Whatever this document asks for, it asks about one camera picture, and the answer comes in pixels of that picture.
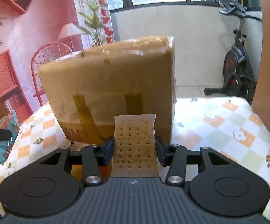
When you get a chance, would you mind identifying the blue bread snack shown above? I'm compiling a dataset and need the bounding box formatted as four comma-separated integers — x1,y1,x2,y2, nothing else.
0,111,20,165

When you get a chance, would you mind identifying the cracker pack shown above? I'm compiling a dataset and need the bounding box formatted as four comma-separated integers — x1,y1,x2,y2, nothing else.
112,114,159,178

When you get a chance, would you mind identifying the cardboard box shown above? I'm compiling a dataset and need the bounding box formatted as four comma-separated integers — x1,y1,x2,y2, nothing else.
38,36,176,145

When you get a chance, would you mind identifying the checkered floral tablecloth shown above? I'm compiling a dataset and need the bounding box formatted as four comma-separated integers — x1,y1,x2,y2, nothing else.
0,97,270,220

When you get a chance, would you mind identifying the black exercise bike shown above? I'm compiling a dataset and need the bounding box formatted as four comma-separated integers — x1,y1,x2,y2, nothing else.
204,0,262,104

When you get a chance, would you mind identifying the printed room backdrop poster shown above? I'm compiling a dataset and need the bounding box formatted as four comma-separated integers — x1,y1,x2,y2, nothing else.
0,0,114,122

